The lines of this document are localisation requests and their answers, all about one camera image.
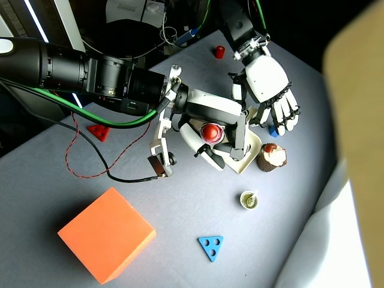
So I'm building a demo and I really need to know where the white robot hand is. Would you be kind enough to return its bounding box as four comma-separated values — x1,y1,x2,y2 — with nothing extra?
179,88,252,172
227,54,301,137

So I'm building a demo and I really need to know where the cream plastic dustpan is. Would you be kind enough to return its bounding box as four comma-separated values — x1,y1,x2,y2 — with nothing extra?
188,106,262,175

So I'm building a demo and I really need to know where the grey adapter with blue plug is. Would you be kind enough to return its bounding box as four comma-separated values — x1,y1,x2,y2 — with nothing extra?
175,26,201,46

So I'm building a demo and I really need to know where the toy cupcake with cream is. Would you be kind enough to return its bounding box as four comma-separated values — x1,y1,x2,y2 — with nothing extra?
256,143,288,173

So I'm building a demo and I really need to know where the beige blurred panel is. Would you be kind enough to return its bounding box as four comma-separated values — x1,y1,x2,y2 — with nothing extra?
322,0,384,288

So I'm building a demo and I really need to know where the small white bowl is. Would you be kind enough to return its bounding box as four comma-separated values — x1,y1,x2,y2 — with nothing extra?
239,190,260,210

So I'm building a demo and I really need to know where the black office chair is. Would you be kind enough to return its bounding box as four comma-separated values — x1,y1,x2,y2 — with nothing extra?
79,18,169,61

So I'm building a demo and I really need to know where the red triangle block with holes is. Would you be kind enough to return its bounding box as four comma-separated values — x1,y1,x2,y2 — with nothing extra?
86,124,111,142

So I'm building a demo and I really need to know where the white device box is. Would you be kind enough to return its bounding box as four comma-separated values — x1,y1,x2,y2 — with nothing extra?
106,0,167,28

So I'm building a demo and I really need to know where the grey table cloth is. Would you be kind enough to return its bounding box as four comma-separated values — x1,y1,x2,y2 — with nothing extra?
0,28,350,288

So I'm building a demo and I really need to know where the blue triangle block with holes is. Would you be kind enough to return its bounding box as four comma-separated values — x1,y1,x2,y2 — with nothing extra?
197,235,224,263

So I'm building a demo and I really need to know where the white upright board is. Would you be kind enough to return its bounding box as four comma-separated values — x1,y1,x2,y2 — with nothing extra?
53,0,87,52

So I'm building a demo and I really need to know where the orange box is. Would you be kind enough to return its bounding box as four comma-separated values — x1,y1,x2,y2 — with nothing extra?
56,187,157,285

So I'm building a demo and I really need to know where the white fabric cover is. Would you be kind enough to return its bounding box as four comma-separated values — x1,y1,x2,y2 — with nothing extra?
274,158,373,288

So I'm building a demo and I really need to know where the bright light strip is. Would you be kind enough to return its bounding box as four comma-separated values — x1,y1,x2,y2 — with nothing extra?
23,0,83,109

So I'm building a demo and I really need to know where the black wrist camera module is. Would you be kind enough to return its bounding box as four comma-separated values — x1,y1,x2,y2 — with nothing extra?
148,151,177,178

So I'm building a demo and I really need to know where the thin white cable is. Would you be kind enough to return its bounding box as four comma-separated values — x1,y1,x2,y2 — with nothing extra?
80,25,178,61

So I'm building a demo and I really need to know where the green cable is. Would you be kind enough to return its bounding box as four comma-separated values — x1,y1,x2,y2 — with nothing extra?
196,0,211,32

